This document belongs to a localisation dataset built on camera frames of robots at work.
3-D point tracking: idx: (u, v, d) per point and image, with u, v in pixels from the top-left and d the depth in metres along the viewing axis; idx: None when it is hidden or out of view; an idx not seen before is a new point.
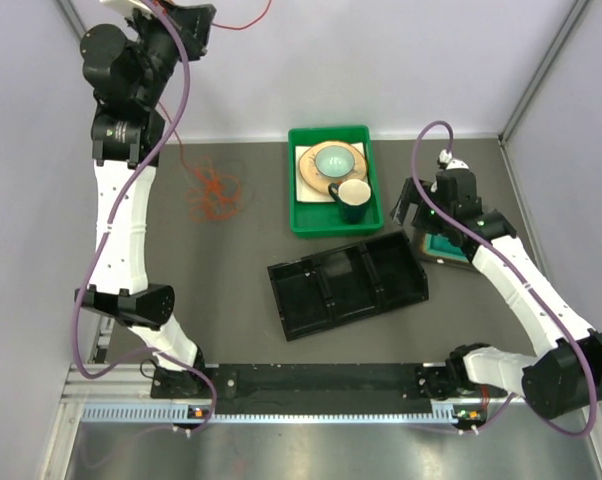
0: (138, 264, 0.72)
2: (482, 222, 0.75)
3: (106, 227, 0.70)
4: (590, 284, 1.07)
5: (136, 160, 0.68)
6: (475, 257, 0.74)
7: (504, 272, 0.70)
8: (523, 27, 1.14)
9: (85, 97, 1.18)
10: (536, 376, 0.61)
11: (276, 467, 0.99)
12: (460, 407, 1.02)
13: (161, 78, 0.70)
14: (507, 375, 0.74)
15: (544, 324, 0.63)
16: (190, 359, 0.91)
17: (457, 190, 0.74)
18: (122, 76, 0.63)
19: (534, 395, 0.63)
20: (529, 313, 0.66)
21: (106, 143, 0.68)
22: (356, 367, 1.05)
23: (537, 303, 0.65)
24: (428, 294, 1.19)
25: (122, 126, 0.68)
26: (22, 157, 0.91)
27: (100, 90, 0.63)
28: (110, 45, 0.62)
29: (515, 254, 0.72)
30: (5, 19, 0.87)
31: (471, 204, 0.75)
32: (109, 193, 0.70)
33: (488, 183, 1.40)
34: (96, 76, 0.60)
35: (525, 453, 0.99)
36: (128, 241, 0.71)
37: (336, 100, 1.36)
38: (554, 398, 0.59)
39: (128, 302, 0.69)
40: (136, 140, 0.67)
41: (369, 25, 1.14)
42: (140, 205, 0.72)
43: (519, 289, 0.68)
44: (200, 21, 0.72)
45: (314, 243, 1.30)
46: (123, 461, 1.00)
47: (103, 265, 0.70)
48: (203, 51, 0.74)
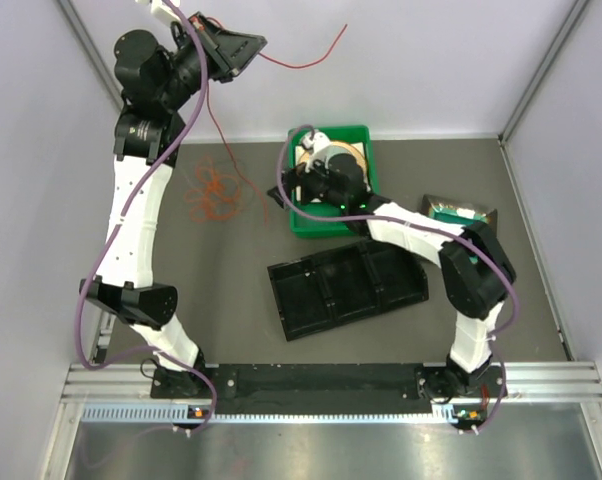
0: (145, 260, 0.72)
2: (364, 205, 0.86)
3: (118, 220, 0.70)
4: (589, 285, 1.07)
5: (153, 156, 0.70)
6: (372, 233, 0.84)
7: (391, 226, 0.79)
8: (524, 27, 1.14)
9: (85, 96, 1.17)
10: (451, 283, 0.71)
11: (276, 467, 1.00)
12: (460, 407, 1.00)
13: (188, 89, 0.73)
14: (478, 331, 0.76)
15: (430, 240, 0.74)
16: (190, 360, 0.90)
17: (349, 183, 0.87)
18: (150, 78, 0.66)
19: (459, 304, 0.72)
20: (420, 242, 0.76)
21: (127, 140, 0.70)
22: (356, 367, 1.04)
23: (419, 230, 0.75)
24: (428, 293, 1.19)
25: (144, 126, 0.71)
26: (24, 158, 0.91)
27: (128, 89, 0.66)
28: (142, 47, 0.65)
29: (392, 210, 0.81)
30: (5, 18, 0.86)
31: (358, 192, 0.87)
32: (126, 187, 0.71)
33: (488, 184, 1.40)
34: (125, 73, 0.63)
35: (525, 454, 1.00)
36: (139, 236, 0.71)
37: (337, 101, 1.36)
38: (470, 293, 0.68)
39: (132, 295, 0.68)
40: (157, 139, 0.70)
41: (368, 25, 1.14)
42: (153, 203, 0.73)
43: (403, 230, 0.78)
44: (244, 45, 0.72)
45: (314, 243, 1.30)
46: (124, 460, 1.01)
47: (111, 257, 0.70)
48: (237, 74, 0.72)
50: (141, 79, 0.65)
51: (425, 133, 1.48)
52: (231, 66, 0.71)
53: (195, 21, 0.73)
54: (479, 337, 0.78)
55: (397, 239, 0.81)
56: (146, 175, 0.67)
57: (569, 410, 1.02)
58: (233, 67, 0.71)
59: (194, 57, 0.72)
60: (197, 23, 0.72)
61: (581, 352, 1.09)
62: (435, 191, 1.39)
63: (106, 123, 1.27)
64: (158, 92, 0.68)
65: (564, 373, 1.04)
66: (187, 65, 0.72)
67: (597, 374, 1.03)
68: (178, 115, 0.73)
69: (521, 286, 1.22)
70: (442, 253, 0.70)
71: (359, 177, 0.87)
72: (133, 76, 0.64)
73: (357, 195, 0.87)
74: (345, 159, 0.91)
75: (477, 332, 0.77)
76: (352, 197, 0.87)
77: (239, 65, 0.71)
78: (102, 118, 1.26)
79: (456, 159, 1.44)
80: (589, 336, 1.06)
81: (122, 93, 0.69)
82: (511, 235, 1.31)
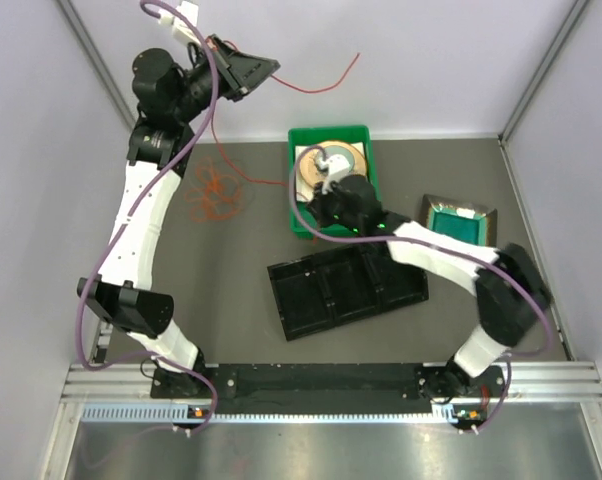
0: (147, 262, 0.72)
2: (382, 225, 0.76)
3: (125, 220, 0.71)
4: (587, 286, 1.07)
5: (165, 162, 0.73)
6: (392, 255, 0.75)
7: (414, 248, 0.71)
8: (525, 26, 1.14)
9: (85, 95, 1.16)
10: (486, 313, 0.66)
11: (276, 467, 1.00)
12: (460, 407, 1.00)
13: (200, 104, 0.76)
14: (494, 347, 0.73)
15: (460, 265, 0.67)
16: (189, 362, 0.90)
17: (361, 204, 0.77)
18: (164, 93, 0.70)
19: (496, 332, 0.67)
20: (448, 267, 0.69)
21: (141, 148, 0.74)
22: (356, 367, 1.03)
23: (447, 254, 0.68)
24: (428, 294, 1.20)
25: (158, 136, 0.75)
26: (24, 157, 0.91)
27: (144, 102, 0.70)
28: (159, 65, 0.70)
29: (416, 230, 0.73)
30: (5, 17, 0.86)
31: (374, 210, 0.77)
32: (135, 190, 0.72)
33: (488, 184, 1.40)
34: (140, 87, 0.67)
35: (525, 454, 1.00)
36: (143, 237, 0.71)
37: (337, 101, 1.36)
38: (507, 322, 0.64)
39: (131, 293, 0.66)
40: (169, 147, 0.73)
41: (368, 25, 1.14)
42: (160, 207, 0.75)
43: (430, 253, 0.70)
44: (256, 68, 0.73)
45: (313, 243, 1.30)
46: (125, 460, 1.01)
47: (113, 257, 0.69)
48: (247, 93, 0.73)
50: (157, 93, 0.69)
51: (425, 133, 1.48)
52: (242, 85, 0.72)
53: (210, 42, 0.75)
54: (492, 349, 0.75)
55: (422, 263, 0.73)
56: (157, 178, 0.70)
57: (568, 410, 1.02)
58: (242, 85, 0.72)
59: (207, 76, 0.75)
60: (211, 44, 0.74)
61: (581, 351, 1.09)
62: (435, 190, 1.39)
63: (105, 122, 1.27)
64: (170, 106, 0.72)
65: (564, 373, 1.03)
66: (199, 83, 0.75)
67: (597, 373, 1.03)
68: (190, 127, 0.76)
69: None
70: (480, 283, 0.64)
71: (371, 195, 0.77)
72: (146, 90, 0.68)
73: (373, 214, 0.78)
74: (353, 176, 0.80)
75: (494, 348, 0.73)
76: (367, 217, 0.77)
77: (249, 86, 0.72)
78: (102, 118, 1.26)
79: (457, 159, 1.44)
80: (589, 335, 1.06)
81: (137, 108, 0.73)
82: (510, 235, 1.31)
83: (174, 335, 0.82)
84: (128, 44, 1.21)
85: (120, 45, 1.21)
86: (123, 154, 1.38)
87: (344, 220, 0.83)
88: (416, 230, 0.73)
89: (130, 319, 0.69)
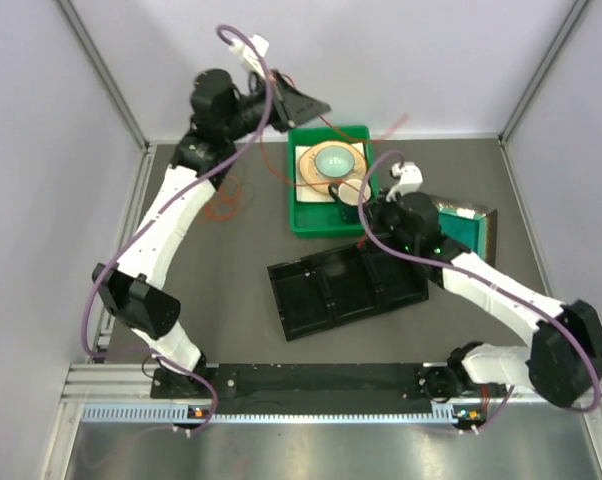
0: (164, 262, 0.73)
2: (439, 250, 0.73)
3: (154, 216, 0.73)
4: (587, 285, 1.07)
5: (203, 172, 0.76)
6: (444, 282, 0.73)
7: (472, 283, 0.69)
8: (525, 26, 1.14)
9: (85, 95, 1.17)
10: (540, 366, 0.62)
11: (276, 467, 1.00)
12: (460, 407, 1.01)
13: (248, 129, 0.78)
14: (511, 374, 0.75)
15: (521, 313, 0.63)
16: (190, 365, 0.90)
17: (421, 225, 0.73)
18: (219, 111, 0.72)
19: (545, 387, 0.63)
20: (506, 310, 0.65)
21: (185, 155, 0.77)
22: (356, 367, 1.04)
23: (508, 298, 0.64)
24: (428, 294, 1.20)
25: (203, 147, 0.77)
26: (24, 157, 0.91)
27: (198, 115, 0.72)
28: (219, 83, 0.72)
29: (472, 263, 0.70)
30: (5, 18, 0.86)
31: (432, 233, 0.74)
32: (169, 192, 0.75)
33: (488, 184, 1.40)
34: (197, 102, 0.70)
35: (526, 454, 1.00)
36: (167, 236, 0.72)
37: (337, 101, 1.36)
38: (560, 380, 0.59)
39: (141, 288, 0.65)
40: (211, 160, 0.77)
41: (367, 25, 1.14)
42: (189, 212, 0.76)
43: (488, 292, 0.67)
44: (308, 105, 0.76)
45: (314, 243, 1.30)
46: (124, 461, 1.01)
47: (134, 248, 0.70)
48: (293, 127, 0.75)
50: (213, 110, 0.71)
51: (425, 133, 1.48)
52: (290, 117, 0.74)
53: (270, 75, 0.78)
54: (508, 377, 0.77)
55: (476, 298, 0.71)
56: (194, 183, 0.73)
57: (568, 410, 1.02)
58: (291, 118, 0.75)
59: None
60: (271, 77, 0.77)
61: None
62: (435, 190, 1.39)
63: (105, 122, 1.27)
64: (220, 123, 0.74)
65: None
66: None
67: None
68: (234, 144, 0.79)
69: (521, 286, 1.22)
70: (536, 336, 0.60)
71: (434, 217, 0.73)
72: (201, 105, 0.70)
73: (431, 236, 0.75)
74: (419, 194, 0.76)
75: (510, 374, 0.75)
76: (424, 239, 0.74)
77: (297, 120, 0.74)
78: (103, 119, 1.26)
79: (457, 159, 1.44)
80: None
81: (190, 118, 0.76)
82: (511, 235, 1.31)
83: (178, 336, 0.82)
84: (129, 45, 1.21)
85: (120, 46, 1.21)
86: (123, 154, 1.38)
87: (396, 234, 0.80)
88: (477, 265, 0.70)
89: (134, 315, 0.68)
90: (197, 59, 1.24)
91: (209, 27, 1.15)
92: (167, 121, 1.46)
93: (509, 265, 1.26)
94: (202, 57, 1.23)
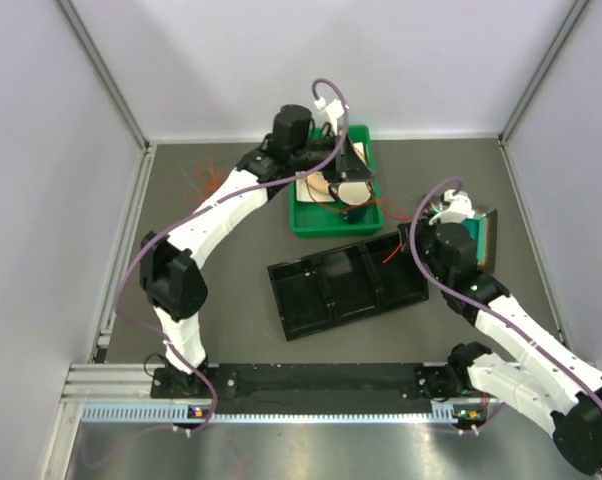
0: (208, 248, 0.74)
2: (476, 285, 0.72)
3: (213, 204, 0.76)
4: (587, 285, 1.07)
5: (264, 179, 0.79)
6: (477, 321, 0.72)
7: (508, 333, 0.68)
8: (525, 26, 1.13)
9: (85, 95, 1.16)
10: (567, 431, 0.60)
11: (276, 466, 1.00)
12: (460, 407, 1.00)
13: (307, 167, 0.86)
14: (524, 407, 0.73)
15: (559, 379, 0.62)
16: (195, 362, 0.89)
17: (457, 258, 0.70)
18: (297, 136, 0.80)
19: (566, 449, 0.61)
20: (542, 371, 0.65)
21: (249, 163, 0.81)
22: (356, 367, 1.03)
23: (548, 360, 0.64)
24: (428, 294, 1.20)
25: (268, 161, 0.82)
26: (23, 157, 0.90)
27: (277, 132, 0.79)
28: (303, 113, 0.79)
29: (514, 310, 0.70)
30: (4, 17, 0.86)
31: (468, 268, 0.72)
32: (231, 188, 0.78)
33: (488, 183, 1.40)
34: (284, 120, 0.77)
35: (526, 454, 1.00)
36: (219, 224, 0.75)
37: (337, 100, 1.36)
38: (587, 451, 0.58)
39: (182, 264, 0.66)
40: (273, 171, 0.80)
41: (368, 25, 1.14)
42: (244, 210, 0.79)
43: (526, 347, 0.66)
44: (359, 169, 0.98)
45: (314, 243, 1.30)
46: (125, 460, 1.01)
47: (187, 226, 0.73)
48: (342, 180, 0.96)
50: (292, 132, 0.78)
51: (425, 133, 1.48)
52: (342, 172, 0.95)
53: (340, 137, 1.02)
54: (521, 406, 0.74)
55: (509, 347, 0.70)
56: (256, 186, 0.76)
57: None
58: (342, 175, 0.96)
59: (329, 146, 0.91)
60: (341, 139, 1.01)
61: (581, 351, 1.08)
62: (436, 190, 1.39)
63: (105, 122, 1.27)
64: (291, 147, 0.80)
65: None
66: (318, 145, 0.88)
67: None
68: (294, 168, 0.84)
69: (521, 286, 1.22)
70: (572, 407, 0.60)
71: (471, 253, 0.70)
72: (283, 125, 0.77)
73: (467, 270, 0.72)
74: (459, 226, 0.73)
75: (525, 408, 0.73)
76: (458, 273, 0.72)
77: (347, 177, 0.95)
78: (103, 119, 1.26)
79: (457, 159, 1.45)
80: (589, 334, 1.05)
81: (266, 135, 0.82)
82: (511, 235, 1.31)
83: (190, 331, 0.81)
84: (129, 45, 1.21)
85: (121, 45, 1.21)
86: (123, 154, 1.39)
87: (430, 261, 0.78)
88: (517, 314, 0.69)
89: (166, 293, 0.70)
90: (197, 59, 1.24)
91: (209, 26, 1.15)
92: (168, 121, 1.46)
93: (509, 265, 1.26)
94: (202, 56, 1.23)
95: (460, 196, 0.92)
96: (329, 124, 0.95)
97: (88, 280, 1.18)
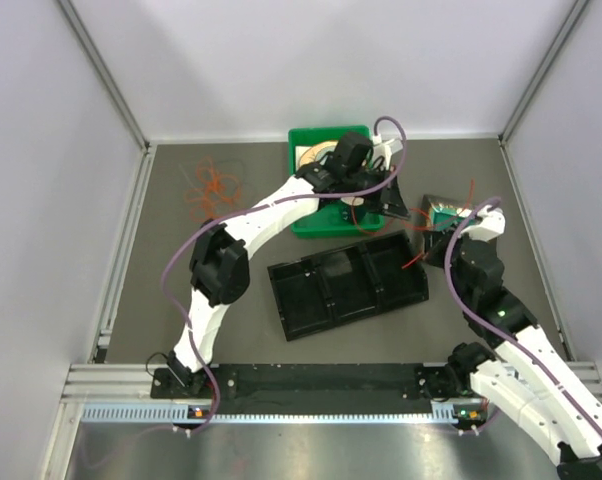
0: (258, 242, 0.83)
2: (503, 310, 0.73)
3: (270, 204, 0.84)
4: (587, 285, 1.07)
5: (318, 188, 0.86)
6: (499, 348, 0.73)
7: (533, 369, 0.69)
8: (526, 26, 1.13)
9: (85, 95, 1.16)
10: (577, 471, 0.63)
11: (276, 467, 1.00)
12: (460, 407, 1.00)
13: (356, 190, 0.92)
14: (527, 426, 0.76)
15: (582, 427, 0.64)
16: (207, 356, 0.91)
17: (484, 280, 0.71)
18: (355, 158, 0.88)
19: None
20: (564, 415, 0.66)
21: (308, 172, 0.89)
22: (355, 367, 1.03)
23: (573, 407, 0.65)
24: (428, 294, 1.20)
25: (325, 173, 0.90)
26: (23, 157, 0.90)
27: (340, 150, 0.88)
28: (366, 140, 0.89)
29: (542, 344, 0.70)
30: (3, 17, 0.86)
31: (492, 290, 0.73)
32: (287, 193, 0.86)
33: (488, 184, 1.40)
34: (349, 140, 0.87)
35: (526, 454, 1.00)
36: (272, 223, 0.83)
37: (337, 100, 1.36)
38: None
39: (237, 250, 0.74)
40: (328, 182, 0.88)
41: (368, 26, 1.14)
42: (294, 215, 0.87)
43: (551, 389, 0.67)
44: (399, 204, 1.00)
45: (314, 243, 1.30)
46: (125, 460, 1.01)
47: (244, 219, 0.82)
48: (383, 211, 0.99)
50: (352, 153, 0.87)
51: (425, 133, 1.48)
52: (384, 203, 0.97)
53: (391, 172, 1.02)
54: (522, 423, 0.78)
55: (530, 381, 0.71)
56: (310, 194, 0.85)
57: None
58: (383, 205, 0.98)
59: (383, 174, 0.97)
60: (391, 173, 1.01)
61: (582, 351, 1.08)
62: (435, 191, 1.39)
63: (105, 122, 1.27)
64: (347, 166, 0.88)
65: None
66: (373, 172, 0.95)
67: (597, 374, 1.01)
68: (346, 187, 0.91)
69: (521, 286, 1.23)
70: (592, 459, 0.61)
71: (497, 274, 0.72)
72: (346, 145, 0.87)
73: (491, 291, 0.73)
74: (484, 246, 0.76)
75: (528, 426, 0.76)
76: (484, 294, 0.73)
77: (389, 210, 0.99)
78: (103, 119, 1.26)
79: (457, 159, 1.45)
80: (589, 334, 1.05)
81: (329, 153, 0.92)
82: (510, 235, 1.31)
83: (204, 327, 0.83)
84: (129, 45, 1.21)
85: (120, 45, 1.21)
86: (122, 154, 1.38)
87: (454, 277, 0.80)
88: (545, 350, 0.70)
89: (214, 276, 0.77)
90: (197, 59, 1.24)
91: (210, 27, 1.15)
92: (167, 121, 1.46)
93: (509, 265, 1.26)
94: (202, 57, 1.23)
95: (494, 213, 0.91)
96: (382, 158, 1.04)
97: (89, 280, 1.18)
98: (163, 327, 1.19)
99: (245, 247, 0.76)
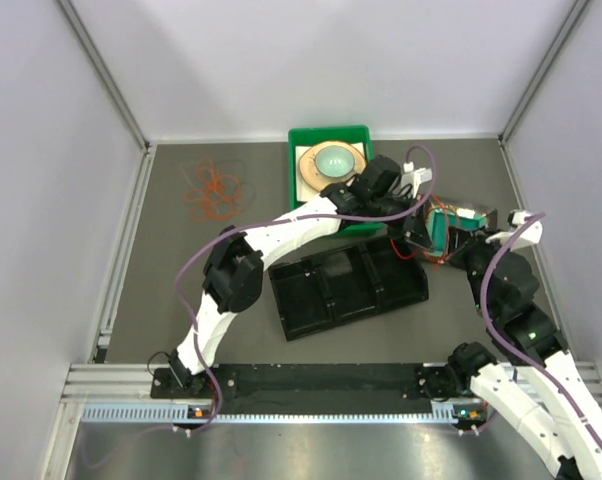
0: (275, 254, 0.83)
2: (534, 335, 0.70)
3: (292, 219, 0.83)
4: (587, 285, 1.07)
5: (343, 208, 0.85)
6: (523, 368, 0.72)
7: (558, 398, 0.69)
8: (526, 27, 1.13)
9: (85, 96, 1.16)
10: None
11: (276, 467, 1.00)
12: (460, 407, 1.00)
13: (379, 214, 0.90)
14: (527, 432, 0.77)
15: (599, 460, 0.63)
16: (208, 358, 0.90)
17: (518, 298, 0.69)
18: (382, 184, 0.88)
19: None
20: (580, 443, 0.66)
21: (333, 192, 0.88)
22: (355, 367, 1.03)
23: (593, 439, 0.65)
24: (429, 294, 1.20)
25: (350, 195, 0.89)
26: (24, 157, 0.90)
27: (368, 174, 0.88)
28: (394, 167, 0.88)
29: (570, 373, 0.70)
30: (4, 18, 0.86)
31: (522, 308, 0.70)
32: (310, 209, 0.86)
33: (488, 184, 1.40)
34: (378, 165, 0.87)
35: (526, 454, 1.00)
36: (291, 237, 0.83)
37: (336, 101, 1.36)
38: None
39: (251, 260, 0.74)
40: (353, 204, 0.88)
41: (367, 27, 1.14)
42: (315, 232, 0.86)
43: (573, 421, 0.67)
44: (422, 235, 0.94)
45: (314, 243, 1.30)
46: (125, 460, 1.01)
47: (263, 230, 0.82)
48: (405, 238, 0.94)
50: (380, 178, 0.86)
51: (425, 133, 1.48)
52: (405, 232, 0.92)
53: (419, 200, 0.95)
54: (520, 429, 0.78)
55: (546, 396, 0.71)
56: (333, 214, 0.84)
57: None
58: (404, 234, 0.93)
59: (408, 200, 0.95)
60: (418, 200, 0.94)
61: (581, 351, 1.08)
62: (435, 191, 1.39)
63: (105, 123, 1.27)
64: (374, 190, 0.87)
65: None
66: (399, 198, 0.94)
67: (597, 374, 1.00)
68: (370, 211, 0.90)
69: None
70: None
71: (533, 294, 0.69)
72: (374, 169, 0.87)
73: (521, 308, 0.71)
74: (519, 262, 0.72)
75: (526, 431, 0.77)
76: (513, 311, 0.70)
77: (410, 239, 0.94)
78: (103, 119, 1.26)
79: (457, 159, 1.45)
80: (589, 334, 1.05)
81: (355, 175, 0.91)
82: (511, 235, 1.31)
83: (210, 330, 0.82)
84: (129, 45, 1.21)
85: (121, 46, 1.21)
86: (122, 154, 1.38)
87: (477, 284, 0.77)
88: (573, 380, 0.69)
89: (224, 283, 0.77)
90: (197, 60, 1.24)
91: (209, 28, 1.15)
92: (167, 121, 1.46)
93: None
94: (202, 58, 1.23)
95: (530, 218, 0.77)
96: (411, 187, 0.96)
97: (89, 280, 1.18)
98: (164, 327, 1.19)
99: (261, 259, 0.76)
